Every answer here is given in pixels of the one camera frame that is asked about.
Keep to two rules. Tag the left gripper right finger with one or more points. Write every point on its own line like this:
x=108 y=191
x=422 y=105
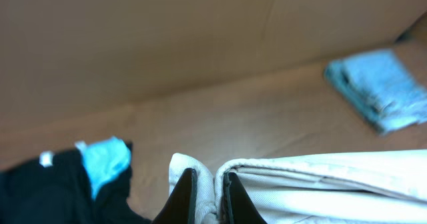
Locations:
x=237 y=205

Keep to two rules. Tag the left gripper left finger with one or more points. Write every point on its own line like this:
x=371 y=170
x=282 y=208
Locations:
x=180 y=206

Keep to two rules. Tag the beige khaki shorts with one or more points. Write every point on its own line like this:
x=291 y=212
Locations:
x=364 y=187

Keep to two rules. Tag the light blue t-shirt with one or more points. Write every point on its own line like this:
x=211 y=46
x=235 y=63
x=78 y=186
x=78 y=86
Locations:
x=104 y=161

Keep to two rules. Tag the black t-shirt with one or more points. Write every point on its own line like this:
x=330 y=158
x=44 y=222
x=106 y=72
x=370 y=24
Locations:
x=61 y=193

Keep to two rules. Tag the folded light blue jeans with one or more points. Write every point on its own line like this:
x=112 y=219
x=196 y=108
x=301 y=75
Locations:
x=380 y=88

